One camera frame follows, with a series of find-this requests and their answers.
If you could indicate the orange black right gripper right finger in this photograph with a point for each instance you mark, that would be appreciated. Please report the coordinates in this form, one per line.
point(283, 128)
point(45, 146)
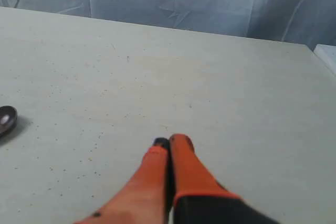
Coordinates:
point(199, 197)

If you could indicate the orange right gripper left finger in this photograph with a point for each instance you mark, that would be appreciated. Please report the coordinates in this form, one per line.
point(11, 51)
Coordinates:
point(146, 197)

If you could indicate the dark brown wooden spoon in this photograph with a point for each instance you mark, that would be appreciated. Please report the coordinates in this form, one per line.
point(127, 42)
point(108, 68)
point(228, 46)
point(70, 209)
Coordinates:
point(8, 119)

